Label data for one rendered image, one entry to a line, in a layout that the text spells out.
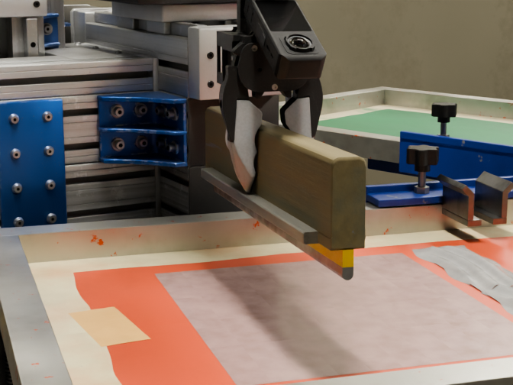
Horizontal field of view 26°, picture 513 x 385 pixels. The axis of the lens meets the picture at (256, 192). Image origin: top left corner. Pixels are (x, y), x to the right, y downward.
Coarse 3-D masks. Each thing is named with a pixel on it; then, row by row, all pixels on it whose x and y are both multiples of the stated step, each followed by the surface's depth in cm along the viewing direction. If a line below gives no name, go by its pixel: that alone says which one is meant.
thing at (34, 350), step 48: (0, 240) 125; (48, 240) 128; (96, 240) 130; (144, 240) 132; (192, 240) 133; (240, 240) 135; (0, 288) 107; (48, 336) 94; (48, 384) 84; (288, 384) 84; (336, 384) 84; (384, 384) 84; (432, 384) 84; (480, 384) 85
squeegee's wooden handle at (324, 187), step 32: (224, 128) 117; (224, 160) 118; (256, 160) 107; (288, 160) 98; (320, 160) 90; (352, 160) 88; (256, 192) 107; (288, 192) 98; (320, 192) 90; (352, 192) 88; (320, 224) 90; (352, 224) 88
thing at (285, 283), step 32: (288, 256) 131; (384, 256) 131; (416, 256) 131; (512, 256) 131; (96, 288) 119; (128, 288) 119; (160, 288) 119; (192, 288) 119; (224, 288) 119; (256, 288) 119; (288, 288) 119; (320, 288) 119; (352, 288) 119; (384, 288) 119; (416, 288) 119; (448, 288) 119; (160, 320) 109; (192, 320) 109
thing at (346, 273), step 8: (224, 192) 123; (232, 200) 120; (240, 208) 117; (248, 208) 114; (256, 216) 111; (264, 224) 109; (272, 224) 106; (280, 232) 104; (288, 240) 102; (296, 240) 100; (304, 248) 98; (312, 248) 96; (312, 256) 96; (320, 256) 94; (328, 264) 92; (336, 264) 90; (336, 272) 90; (344, 272) 89; (352, 272) 89
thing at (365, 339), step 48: (192, 336) 104; (240, 336) 104; (288, 336) 104; (336, 336) 104; (384, 336) 104; (432, 336) 104; (480, 336) 104; (144, 384) 93; (192, 384) 93; (240, 384) 93
